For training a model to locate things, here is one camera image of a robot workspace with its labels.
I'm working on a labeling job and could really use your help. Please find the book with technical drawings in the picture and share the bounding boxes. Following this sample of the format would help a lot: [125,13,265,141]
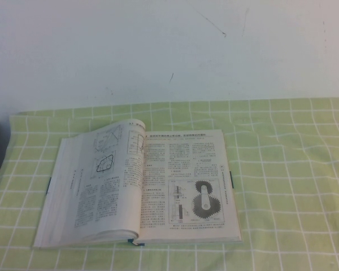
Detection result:
[32,121,243,249]

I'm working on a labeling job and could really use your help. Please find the green white checked tablecloth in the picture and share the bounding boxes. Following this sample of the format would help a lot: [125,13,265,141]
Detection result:
[0,97,339,271]

